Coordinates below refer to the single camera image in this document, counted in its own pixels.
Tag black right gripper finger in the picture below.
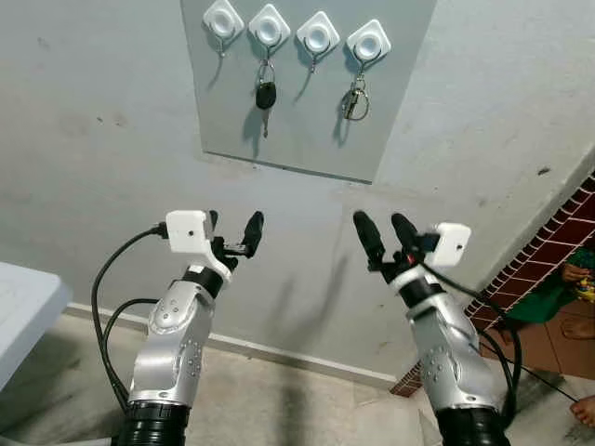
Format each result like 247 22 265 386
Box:
390 214 421 254
353 211 386 270

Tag black car key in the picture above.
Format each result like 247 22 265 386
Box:
255 60 278 138

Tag child in green clothes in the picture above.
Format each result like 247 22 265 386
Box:
507 246 595 340

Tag white folding table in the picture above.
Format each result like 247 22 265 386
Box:
0 261 73 391

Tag bare foot of person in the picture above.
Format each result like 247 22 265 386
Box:
570 397 595 428

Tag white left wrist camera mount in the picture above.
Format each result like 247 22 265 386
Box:
165 211 233 280

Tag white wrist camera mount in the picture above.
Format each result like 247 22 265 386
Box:
165 211 233 280
386 223 471 289

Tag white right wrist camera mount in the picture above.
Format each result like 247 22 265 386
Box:
386 223 471 289

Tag grey wall panel board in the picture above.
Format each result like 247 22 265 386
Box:
179 0 438 184

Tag white wall baseboard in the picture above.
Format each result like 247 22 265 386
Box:
65 302 401 389

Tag silver key bunch with ring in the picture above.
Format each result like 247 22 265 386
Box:
340 74 370 122

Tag black left camera mount cable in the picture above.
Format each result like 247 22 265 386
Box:
91 226 170 414

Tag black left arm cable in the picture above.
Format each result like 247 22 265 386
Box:
100 297 157 410

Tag thin black floor cable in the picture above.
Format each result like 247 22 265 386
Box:
507 356 579 403

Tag white square wall hook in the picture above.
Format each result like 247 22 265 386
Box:
296 11 341 73
346 20 391 77
247 5 292 62
203 0 245 57

